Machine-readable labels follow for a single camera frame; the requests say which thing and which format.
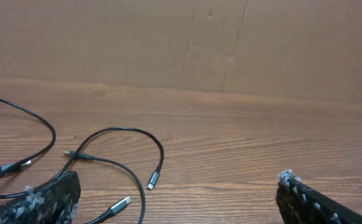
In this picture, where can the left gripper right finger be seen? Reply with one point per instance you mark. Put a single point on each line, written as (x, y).
(300, 204)

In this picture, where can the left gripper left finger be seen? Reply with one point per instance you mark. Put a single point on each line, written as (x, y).
(54, 202)

